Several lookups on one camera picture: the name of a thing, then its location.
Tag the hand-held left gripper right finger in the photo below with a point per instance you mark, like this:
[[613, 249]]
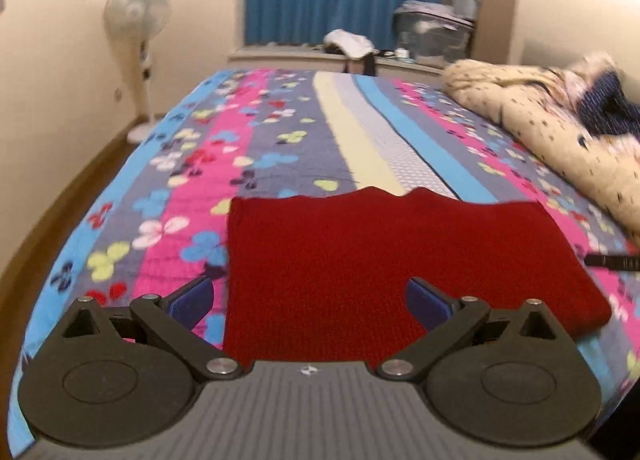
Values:
[[426, 304]]

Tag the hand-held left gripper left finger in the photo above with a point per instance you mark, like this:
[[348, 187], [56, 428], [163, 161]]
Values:
[[189, 304]]

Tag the navy dotted cloth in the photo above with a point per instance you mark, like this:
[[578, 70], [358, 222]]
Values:
[[607, 100]]

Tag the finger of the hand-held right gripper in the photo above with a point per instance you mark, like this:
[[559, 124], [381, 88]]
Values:
[[615, 261]]

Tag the white standing fan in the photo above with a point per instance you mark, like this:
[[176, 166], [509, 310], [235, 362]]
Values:
[[136, 15]]

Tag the floral striped bed blanket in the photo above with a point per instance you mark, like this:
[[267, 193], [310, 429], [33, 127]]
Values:
[[165, 200]]

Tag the small white container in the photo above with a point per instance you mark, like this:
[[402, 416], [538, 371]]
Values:
[[403, 53]]

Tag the cream star print duvet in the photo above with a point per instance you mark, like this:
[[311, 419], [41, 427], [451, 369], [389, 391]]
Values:
[[550, 125]]

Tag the small clear storage box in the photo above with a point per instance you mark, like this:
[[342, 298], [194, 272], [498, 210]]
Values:
[[465, 5]]

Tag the red knit sweater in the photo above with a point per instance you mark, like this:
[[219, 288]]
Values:
[[380, 260]]

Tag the dark chair back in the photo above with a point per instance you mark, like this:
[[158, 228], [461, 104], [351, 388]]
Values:
[[367, 65]]

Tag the white clothes pile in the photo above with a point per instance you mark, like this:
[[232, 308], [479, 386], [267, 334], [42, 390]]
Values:
[[350, 42]]

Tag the large clear storage box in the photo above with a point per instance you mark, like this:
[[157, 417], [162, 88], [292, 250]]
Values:
[[432, 35]]

